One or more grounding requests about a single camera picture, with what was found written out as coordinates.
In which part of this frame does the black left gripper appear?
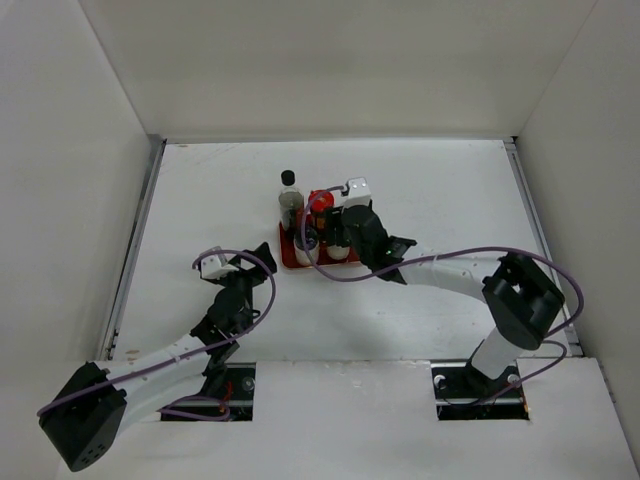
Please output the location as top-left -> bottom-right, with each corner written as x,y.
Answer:
214,242 -> 274,304

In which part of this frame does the salt grinder black clear top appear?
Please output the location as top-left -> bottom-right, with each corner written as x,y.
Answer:
326,220 -> 350,261

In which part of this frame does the red lid sauce jar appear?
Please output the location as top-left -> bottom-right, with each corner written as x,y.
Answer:
308,190 -> 335,230

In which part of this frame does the white shaker black knob lid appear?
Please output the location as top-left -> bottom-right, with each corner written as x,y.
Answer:
294,225 -> 320,267

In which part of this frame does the soy sauce bottle red label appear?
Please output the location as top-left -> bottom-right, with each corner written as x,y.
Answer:
278,170 -> 304,234

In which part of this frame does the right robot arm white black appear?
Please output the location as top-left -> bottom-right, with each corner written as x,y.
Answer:
338,205 -> 565,396

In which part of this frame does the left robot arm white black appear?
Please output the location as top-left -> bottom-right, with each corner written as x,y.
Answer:
37,242 -> 277,472

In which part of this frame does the red lacquer tray gold emblem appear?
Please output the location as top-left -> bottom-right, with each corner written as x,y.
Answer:
279,215 -> 359,269

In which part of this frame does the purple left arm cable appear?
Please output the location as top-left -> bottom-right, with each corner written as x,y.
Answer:
37,249 -> 279,424

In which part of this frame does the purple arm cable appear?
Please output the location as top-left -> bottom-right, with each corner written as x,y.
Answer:
37,249 -> 279,424
299,184 -> 585,406

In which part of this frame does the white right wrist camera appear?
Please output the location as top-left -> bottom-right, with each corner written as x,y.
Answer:
341,177 -> 371,208

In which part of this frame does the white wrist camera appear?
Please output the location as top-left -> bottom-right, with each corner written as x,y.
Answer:
341,177 -> 371,208
191,246 -> 239,281

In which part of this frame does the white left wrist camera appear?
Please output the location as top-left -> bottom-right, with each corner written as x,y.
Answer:
191,246 -> 239,281

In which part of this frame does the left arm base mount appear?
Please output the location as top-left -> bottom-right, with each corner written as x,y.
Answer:
159,362 -> 256,421

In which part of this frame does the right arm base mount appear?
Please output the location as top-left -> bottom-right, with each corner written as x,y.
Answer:
431,362 -> 529,421

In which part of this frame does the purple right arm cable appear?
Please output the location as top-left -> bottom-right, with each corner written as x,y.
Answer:
299,184 -> 585,406

